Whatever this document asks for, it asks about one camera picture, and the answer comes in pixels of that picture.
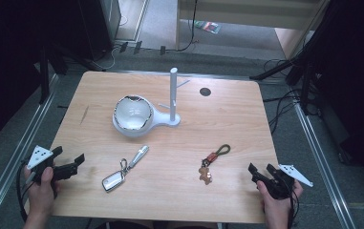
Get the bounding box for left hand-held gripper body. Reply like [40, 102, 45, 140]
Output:
[26, 145, 78, 185]

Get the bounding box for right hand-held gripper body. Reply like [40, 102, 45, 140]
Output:
[259, 164, 314, 200]

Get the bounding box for white car key silver strap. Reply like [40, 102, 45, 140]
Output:
[101, 145, 150, 194]

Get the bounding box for white key holder stand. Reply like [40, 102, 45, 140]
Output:
[112, 67, 191, 138]

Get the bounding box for person's right hand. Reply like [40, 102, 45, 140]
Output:
[256, 179, 304, 222]

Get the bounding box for person's left hand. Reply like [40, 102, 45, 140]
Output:
[23, 167, 61, 220]

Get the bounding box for white bowl with silver rim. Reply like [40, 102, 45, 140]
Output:
[113, 94, 155, 132]

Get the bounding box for black metal stand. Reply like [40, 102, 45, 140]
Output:
[249, 0, 346, 115]

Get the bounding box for black cabinet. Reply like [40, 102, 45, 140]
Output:
[76, 0, 122, 62]

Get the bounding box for colourful packet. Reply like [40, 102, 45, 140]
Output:
[194, 20, 223, 35]

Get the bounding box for light wooden furniture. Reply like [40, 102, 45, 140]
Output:
[175, 0, 331, 60]

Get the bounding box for metal floor rail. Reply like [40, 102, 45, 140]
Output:
[0, 73, 60, 229]
[292, 94, 357, 229]

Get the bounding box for right hand-held gripper black cable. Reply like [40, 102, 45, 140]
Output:
[285, 177, 300, 229]

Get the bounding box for hand-held gripper black cable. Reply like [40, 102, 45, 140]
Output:
[15, 161, 32, 223]
[285, 177, 300, 229]

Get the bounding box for left hand-held gripper black cable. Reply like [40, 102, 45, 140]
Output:
[15, 161, 32, 223]

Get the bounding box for bear keychain with braided cord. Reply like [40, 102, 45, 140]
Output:
[198, 143, 231, 186]

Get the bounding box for black floor cables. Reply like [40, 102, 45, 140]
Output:
[261, 58, 302, 135]

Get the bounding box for white floor cable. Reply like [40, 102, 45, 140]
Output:
[92, 47, 120, 72]

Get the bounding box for black hanging cable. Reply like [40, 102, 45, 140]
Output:
[176, 0, 200, 52]

